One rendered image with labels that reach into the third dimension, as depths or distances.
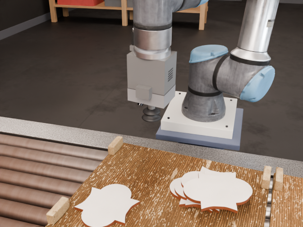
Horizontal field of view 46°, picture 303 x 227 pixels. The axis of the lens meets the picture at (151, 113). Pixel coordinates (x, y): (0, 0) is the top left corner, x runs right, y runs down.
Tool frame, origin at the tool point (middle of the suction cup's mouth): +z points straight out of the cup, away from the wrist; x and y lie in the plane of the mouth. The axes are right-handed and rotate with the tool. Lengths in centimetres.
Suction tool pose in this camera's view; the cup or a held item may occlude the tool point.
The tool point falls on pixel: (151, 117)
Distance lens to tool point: 79.0
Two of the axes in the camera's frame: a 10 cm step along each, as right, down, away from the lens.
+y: 9.1, 2.2, -3.6
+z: -0.1, 8.7, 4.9
